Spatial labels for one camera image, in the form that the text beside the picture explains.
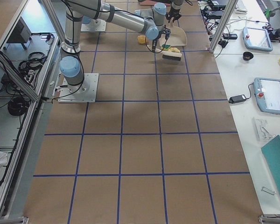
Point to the near teach pendant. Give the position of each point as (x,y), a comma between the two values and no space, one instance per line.
(267,94)

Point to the toy croissant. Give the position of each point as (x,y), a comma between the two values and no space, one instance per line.
(173,49)

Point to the grey control box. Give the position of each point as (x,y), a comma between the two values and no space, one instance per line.
(21,34)

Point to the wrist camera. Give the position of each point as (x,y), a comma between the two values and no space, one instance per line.
(167,33)

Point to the teach pendant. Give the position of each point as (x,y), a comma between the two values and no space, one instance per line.
(257,39)
(267,94)

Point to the black phone device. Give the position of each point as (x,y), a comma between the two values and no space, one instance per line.
(230,36)

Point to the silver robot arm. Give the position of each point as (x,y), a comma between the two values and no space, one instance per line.
(176,3)
(149,22)

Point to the far teach pendant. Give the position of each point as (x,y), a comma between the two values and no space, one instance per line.
(257,39)

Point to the aluminium frame post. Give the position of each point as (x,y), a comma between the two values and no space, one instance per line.
(222,24)

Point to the white paper manual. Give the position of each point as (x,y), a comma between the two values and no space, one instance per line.
(261,130)

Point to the aluminium side frame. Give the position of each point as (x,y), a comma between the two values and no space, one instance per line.
(20,113)

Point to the beige hand brush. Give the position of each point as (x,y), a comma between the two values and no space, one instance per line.
(166,54)

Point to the teal folder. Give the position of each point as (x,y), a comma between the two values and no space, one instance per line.
(271,152)

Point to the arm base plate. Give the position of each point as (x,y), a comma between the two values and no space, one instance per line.
(94,26)
(75,94)

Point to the green yellow sponge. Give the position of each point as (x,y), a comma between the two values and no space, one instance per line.
(165,47)

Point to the beige plastic dustpan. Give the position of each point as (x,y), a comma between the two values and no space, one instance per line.
(177,36)

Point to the metal allen key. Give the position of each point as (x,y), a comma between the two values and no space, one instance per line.
(269,191)

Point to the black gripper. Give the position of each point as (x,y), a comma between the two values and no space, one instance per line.
(174,11)
(155,43)

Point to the black power adapter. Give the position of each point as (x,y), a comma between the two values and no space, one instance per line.
(237,99)

